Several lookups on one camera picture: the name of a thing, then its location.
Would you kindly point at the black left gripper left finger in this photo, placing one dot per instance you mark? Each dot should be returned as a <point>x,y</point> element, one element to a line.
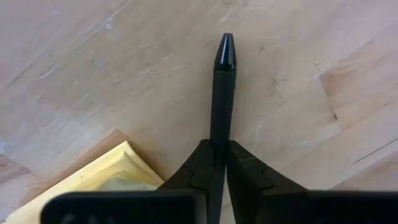
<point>124,208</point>

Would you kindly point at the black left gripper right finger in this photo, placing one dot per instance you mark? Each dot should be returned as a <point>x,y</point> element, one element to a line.
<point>311,208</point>

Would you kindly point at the yellow sticky note pad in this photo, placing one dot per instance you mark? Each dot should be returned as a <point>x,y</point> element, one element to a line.
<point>93,179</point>

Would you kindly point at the black pen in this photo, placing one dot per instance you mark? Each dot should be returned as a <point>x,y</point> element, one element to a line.
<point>222,99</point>

